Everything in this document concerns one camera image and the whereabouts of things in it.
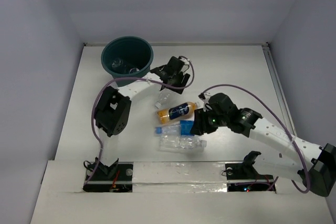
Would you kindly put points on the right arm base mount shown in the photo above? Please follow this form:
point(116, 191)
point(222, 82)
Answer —
point(242, 176)

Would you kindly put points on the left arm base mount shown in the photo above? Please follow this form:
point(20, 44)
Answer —
point(116, 178)

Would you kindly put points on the dark green plastic bin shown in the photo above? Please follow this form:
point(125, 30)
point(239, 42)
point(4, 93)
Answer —
point(133, 51)

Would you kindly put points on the clear bottle front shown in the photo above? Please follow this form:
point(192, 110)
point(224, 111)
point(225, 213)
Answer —
point(181, 144)

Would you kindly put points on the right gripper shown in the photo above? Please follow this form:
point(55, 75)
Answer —
point(200, 124)

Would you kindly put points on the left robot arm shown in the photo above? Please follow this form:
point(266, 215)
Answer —
point(111, 108)

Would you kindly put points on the orange drink bottle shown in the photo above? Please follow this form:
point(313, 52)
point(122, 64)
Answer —
point(168, 115)

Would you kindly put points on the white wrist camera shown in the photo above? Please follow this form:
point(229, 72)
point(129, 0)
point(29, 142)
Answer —
point(185, 60)
point(205, 97)

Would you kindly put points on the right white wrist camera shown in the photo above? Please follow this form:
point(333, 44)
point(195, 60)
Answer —
point(205, 97)

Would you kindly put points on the blue label water bottle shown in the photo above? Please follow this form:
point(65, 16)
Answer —
point(182, 128)

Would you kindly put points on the crushed bottle blue label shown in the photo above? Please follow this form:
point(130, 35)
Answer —
point(117, 65)

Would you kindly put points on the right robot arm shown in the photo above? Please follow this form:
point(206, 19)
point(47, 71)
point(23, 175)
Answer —
point(296, 159)

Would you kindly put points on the aluminium rail right edge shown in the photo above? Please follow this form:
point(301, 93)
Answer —
point(286, 116)

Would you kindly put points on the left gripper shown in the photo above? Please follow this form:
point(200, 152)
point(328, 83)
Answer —
point(176, 77)

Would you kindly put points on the silver tape strip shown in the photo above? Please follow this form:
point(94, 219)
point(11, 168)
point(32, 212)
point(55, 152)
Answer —
point(179, 177)

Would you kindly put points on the clear bottle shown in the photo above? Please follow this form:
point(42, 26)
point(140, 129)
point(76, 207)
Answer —
point(163, 98)
point(130, 69)
point(181, 144)

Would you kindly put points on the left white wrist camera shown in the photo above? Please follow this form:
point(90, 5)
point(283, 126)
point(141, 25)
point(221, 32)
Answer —
point(185, 60)

